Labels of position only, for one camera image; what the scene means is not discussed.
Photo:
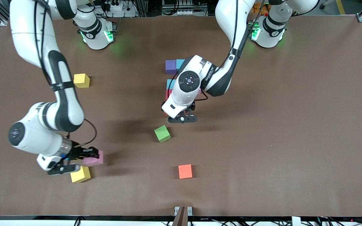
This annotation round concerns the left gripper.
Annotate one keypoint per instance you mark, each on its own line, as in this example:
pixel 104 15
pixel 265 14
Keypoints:
pixel 193 107

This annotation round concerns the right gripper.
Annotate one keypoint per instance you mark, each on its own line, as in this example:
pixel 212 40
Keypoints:
pixel 78 152

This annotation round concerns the orange foam cube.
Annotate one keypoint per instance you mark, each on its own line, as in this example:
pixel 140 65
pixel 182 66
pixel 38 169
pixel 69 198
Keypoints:
pixel 185 171
pixel 166 115

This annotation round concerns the red foam cube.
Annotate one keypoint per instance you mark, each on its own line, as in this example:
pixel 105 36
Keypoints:
pixel 168 93

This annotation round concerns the blue foam cube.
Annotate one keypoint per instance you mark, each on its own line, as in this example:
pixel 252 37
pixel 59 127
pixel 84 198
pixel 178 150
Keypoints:
pixel 179 63
pixel 170 84

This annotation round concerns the purple foam cube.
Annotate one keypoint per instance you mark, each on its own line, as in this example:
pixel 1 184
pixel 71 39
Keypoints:
pixel 170 67

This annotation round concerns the pink foam cube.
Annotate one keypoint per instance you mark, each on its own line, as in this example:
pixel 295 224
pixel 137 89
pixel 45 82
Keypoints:
pixel 94 160

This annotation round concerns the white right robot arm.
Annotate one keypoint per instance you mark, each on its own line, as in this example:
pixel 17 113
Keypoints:
pixel 27 31

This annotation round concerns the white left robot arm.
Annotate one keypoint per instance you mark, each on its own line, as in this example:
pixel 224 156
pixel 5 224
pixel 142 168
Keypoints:
pixel 228 15

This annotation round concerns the green foam cube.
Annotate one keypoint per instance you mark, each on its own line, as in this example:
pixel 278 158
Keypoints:
pixel 162 133

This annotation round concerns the yellow foam cube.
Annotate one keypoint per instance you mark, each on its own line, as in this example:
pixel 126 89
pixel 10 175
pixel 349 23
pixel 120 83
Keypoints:
pixel 80 174
pixel 82 81

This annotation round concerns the white power strip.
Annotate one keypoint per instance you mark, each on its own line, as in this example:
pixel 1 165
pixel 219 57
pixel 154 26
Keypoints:
pixel 181 13
pixel 116 5

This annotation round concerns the orange plastic bag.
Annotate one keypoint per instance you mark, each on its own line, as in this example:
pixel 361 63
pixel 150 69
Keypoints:
pixel 261 9

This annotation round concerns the brown table cover sheet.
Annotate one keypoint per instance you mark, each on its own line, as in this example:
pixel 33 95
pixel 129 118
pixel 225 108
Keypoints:
pixel 309 175

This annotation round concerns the small white block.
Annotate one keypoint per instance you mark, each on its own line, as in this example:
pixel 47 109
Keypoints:
pixel 296 221

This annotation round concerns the metal mount bracket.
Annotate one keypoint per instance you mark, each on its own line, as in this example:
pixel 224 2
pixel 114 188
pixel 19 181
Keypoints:
pixel 176 210

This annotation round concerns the brown mount strut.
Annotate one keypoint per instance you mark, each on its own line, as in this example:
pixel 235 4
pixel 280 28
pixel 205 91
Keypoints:
pixel 181 218

